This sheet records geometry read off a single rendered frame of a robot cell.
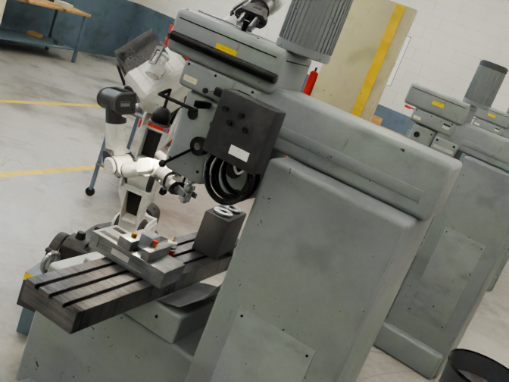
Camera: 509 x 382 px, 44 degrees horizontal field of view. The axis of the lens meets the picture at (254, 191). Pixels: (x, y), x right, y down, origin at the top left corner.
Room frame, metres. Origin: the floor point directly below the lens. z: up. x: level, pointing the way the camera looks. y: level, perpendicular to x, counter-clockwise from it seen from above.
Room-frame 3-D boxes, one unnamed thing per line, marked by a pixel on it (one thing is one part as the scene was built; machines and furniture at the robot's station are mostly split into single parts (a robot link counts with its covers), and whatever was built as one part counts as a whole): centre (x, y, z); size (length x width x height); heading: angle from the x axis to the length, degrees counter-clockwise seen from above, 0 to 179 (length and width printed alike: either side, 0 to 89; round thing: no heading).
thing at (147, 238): (2.24, 0.31, 1.04); 0.06 x 0.05 x 0.06; 159
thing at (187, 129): (2.38, 0.24, 1.47); 0.21 x 0.19 x 0.32; 157
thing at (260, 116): (1.95, 0.10, 1.62); 0.20 x 0.09 x 0.21; 67
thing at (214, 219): (2.70, 0.08, 1.03); 0.22 x 0.12 x 0.20; 165
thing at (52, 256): (2.57, 0.71, 0.63); 0.16 x 0.12 x 0.12; 67
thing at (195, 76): (2.36, 0.21, 1.68); 0.34 x 0.24 x 0.10; 67
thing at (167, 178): (2.44, 0.31, 1.23); 0.13 x 0.12 x 0.10; 136
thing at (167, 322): (2.38, 0.25, 0.79); 0.50 x 0.35 x 0.12; 67
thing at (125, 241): (2.26, 0.36, 1.02); 0.15 x 0.06 x 0.04; 159
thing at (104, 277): (2.38, 0.25, 0.89); 1.24 x 0.23 x 0.08; 157
